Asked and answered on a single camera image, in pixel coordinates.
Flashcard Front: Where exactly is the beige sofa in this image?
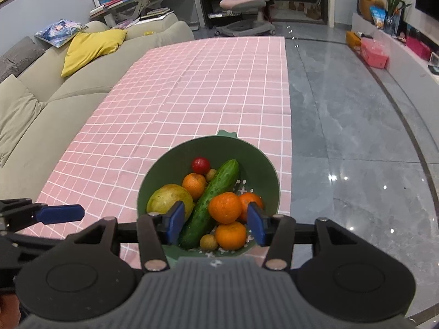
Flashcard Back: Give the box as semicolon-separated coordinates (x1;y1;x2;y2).
1;13;194;200

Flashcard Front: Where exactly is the potted green plant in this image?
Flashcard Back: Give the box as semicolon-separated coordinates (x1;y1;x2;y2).
383;0;412;35

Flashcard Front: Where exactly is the pink checked tablecloth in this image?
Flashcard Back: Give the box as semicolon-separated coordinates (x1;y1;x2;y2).
18;36;293;270

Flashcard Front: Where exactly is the blue patterned cushion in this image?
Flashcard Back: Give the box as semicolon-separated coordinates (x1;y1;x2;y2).
34;19;88;48

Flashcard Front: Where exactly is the person's left hand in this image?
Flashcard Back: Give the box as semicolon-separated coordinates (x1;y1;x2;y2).
0;294;21;329

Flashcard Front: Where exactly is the pink office chair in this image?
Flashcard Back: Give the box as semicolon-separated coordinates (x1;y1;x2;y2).
215;0;275;37

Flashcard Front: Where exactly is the green cucumber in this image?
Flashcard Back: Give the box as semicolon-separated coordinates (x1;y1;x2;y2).
178;158;241;251

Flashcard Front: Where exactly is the yellow box on floor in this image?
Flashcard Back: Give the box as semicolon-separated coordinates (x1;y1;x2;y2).
345;31;361;50

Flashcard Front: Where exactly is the green colander bowl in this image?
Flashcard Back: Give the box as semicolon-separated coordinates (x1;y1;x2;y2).
137;130;280;266

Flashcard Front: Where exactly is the golden round vase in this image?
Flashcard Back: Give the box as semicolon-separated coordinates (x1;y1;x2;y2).
357;0;385;22

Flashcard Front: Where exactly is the pink storage box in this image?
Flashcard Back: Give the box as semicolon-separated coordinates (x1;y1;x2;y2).
360;38;389;69

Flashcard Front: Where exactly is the yellow cushion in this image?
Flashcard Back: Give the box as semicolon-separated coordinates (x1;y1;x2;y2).
61;29;127;78

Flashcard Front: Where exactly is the grey sofa blanket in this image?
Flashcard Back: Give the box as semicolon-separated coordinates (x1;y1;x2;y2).
0;36;45;82

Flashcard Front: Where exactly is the magenta box on console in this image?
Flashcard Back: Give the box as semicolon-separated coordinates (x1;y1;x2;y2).
406;36;432;61

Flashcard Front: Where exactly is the orange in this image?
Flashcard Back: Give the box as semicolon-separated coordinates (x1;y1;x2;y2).
214;221;247;251
208;192;243;224
237;191;265;224
182;173;207;201

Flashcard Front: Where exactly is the blue snack bag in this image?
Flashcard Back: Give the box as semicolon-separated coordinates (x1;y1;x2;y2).
369;6;386;30

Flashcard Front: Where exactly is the white tv console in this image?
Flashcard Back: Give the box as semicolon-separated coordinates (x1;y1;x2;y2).
351;13;438;93

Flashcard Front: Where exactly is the red cherry tomato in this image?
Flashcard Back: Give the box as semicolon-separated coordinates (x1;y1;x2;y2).
191;157;210;175

